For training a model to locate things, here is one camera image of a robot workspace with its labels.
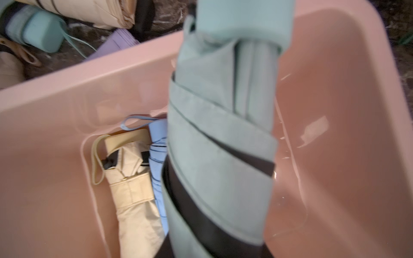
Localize tan khaki umbrella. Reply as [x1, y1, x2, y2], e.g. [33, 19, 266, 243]
[1, 36, 42, 90]

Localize light blue umbrella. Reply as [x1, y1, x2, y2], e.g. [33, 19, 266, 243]
[120, 116, 169, 235]

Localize pink plastic storage box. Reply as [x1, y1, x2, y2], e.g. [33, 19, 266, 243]
[1, 1, 413, 258]

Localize lavender purple umbrella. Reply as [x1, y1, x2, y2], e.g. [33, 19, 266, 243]
[85, 29, 140, 61]

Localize beige umbrella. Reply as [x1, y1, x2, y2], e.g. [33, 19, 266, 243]
[91, 129, 165, 258]

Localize cream umbrella black straps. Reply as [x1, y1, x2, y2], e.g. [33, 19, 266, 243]
[14, 0, 138, 30]

